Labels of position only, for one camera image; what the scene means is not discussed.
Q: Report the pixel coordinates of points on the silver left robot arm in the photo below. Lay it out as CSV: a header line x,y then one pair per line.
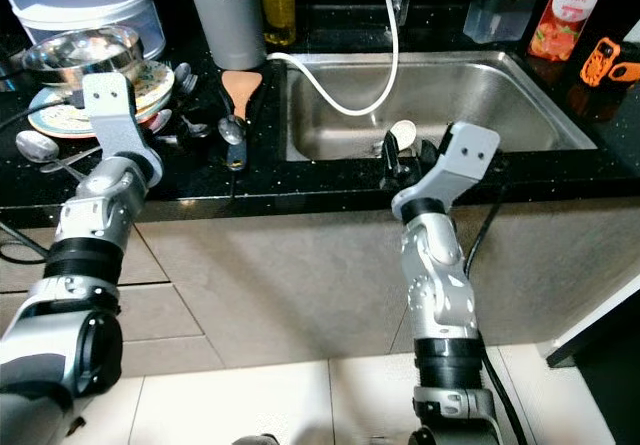
x,y
85,245

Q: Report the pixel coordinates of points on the grey cylinder with red badge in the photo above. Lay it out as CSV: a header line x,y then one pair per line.
x,y
223,27

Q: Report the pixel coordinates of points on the patterned ceramic plate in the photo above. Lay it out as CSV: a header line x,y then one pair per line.
x,y
60,120

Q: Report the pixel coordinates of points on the beige cabinet front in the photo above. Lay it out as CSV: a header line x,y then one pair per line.
x,y
280,275

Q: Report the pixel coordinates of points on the stainless steel sink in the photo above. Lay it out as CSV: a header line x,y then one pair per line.
x,y
480,90

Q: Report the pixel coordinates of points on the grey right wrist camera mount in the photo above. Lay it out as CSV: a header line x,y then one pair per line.
x,y
455,165

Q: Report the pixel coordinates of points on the yellow oil bottle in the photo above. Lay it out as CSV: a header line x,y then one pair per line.
x,y
277,3

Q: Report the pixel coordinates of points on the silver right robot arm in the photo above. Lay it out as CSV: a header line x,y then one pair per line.
x,y
440,275

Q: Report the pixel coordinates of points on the steel spoon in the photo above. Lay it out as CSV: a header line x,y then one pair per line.
x,y
36,145
231,130
161,121

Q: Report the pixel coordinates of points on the white plastic rice spoon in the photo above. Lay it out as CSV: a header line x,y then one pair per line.
x,y
403,133

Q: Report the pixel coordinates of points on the clear plastic sponge holder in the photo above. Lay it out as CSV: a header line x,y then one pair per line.
x,y
497,17

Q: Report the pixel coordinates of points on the steel fork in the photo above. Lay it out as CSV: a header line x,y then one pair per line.
x,y
186,81

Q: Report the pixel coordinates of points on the stainless steel bowl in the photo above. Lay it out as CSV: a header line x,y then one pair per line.
x,y
80,53

